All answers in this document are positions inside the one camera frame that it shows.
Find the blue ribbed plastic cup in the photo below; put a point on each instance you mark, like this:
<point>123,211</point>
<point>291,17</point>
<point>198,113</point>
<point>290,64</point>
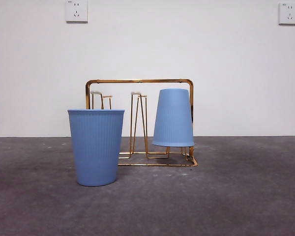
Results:
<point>173,118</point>
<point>96,147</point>

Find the white wall socket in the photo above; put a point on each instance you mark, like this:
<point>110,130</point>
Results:
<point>76,11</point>
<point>288,13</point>

